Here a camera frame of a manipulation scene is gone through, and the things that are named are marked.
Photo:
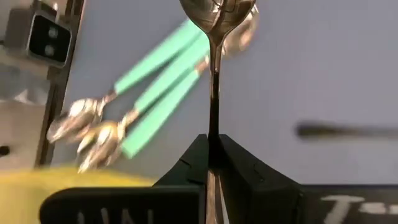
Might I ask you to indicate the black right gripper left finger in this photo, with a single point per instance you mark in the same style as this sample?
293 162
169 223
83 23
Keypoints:
155 205

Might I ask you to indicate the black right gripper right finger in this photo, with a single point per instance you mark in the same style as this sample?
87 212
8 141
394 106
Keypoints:
264 202

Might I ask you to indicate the dark shiny metal spoon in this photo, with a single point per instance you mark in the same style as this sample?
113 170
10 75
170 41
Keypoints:
214 93

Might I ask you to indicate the yellow plastic bin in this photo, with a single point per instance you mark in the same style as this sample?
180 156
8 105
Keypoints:
25 199

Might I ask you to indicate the black table edge frame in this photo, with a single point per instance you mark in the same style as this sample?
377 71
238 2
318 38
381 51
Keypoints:
51 118

